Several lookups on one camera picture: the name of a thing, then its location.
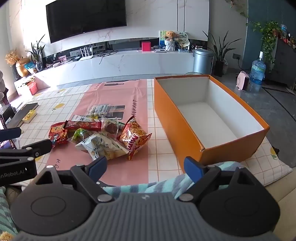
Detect blue green picture card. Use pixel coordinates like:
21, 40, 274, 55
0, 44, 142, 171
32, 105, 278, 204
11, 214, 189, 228
159, 30, 171, 48

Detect white router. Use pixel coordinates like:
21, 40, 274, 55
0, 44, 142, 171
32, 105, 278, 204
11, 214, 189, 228
76, 46, 94, 61

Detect pink heater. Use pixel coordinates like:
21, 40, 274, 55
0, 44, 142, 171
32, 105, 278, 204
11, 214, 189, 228
236, 71, 251, 92

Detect white spicy strip packet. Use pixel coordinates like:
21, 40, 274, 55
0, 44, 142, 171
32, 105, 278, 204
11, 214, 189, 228
70, 115, 102, 122

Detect teal striped cloth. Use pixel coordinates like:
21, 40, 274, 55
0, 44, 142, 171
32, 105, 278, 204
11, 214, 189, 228
0, 161, 243, 234

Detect long leaf plant black pot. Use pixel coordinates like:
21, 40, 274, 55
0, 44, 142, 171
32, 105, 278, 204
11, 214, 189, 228
203, 30, 234, 77

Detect black television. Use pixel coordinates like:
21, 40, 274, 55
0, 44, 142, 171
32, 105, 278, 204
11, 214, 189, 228
46, 0, 127, 44

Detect green snack packet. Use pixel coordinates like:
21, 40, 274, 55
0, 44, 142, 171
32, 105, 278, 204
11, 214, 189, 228
68, 128, 97, 144

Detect dried yellow flowers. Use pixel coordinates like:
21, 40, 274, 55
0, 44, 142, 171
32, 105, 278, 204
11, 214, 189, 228
5, 50, 20, 80

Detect round printed hand fan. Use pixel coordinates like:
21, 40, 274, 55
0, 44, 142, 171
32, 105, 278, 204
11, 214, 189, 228
174, 31, 190, 48

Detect black book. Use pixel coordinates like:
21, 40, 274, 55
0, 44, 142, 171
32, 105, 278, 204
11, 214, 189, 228
9, 103, 39, 127

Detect lemon print checkered cloth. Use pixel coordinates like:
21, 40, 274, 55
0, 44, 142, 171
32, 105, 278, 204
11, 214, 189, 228
5, 79, 293, 186

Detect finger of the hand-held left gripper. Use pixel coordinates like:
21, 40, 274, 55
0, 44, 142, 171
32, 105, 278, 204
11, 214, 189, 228
0, 127, 22, 142
0, 138, 53, 163

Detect yellow tissue pack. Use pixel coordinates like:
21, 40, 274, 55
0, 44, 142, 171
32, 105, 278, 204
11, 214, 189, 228
22, 110, 37, 122

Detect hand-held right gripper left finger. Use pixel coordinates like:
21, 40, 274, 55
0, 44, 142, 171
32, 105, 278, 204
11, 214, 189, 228
35, 156, 114, 204

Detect long leaf plant glass vase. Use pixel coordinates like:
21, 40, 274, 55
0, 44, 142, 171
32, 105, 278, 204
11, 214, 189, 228
25, 35, 47, 72

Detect red wafer bar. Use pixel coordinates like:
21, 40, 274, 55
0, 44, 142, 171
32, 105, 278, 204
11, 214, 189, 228
65, 120, 102, 131

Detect clear quail egg pack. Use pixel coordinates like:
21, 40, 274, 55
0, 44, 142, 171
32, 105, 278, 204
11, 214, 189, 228
88, 104, 116, 116

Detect black cables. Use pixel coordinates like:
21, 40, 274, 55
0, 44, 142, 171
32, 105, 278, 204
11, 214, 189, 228
96, 50, 121, 58

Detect gold vase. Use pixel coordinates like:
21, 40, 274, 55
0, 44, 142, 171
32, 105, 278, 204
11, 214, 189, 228
16, 57, 31, 77

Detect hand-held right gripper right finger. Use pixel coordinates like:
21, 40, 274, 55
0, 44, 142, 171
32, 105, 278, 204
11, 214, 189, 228
175, 156, 264, 202

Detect dark cabinet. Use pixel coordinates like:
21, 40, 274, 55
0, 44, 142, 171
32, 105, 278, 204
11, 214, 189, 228
264, 37, 296, 91

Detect white green snack bag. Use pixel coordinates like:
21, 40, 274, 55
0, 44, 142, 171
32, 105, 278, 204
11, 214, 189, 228
75, 133, 129, 161

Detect silver trash can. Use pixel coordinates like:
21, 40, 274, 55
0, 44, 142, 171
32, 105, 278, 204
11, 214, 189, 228
193, 48, 214, 75

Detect orange snack bag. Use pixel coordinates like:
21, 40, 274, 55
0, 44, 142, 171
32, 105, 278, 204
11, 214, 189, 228
117, 117, 152, 161

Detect clear brown snack packet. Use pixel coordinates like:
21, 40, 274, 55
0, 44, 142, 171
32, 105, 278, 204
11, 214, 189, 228
101, 116, 119, 137

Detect small red snack bag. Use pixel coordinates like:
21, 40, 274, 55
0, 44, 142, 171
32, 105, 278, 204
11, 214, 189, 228
48, 122, 68, 147

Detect orange cardboard box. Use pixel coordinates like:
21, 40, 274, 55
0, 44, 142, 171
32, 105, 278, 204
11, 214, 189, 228
154, 75, 270, 173

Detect blue water jug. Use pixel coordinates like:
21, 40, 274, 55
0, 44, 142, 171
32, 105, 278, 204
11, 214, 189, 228
250, 51, 266, 93

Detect orange red box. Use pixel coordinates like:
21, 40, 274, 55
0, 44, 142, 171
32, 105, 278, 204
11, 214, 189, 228
26, 81, 38, 95

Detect white marble tv console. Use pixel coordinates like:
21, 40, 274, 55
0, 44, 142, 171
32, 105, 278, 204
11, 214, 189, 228
14, 50, 195, 88

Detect trailing green plant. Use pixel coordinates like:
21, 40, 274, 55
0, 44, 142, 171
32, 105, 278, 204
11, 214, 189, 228
246, 21, 281, 67

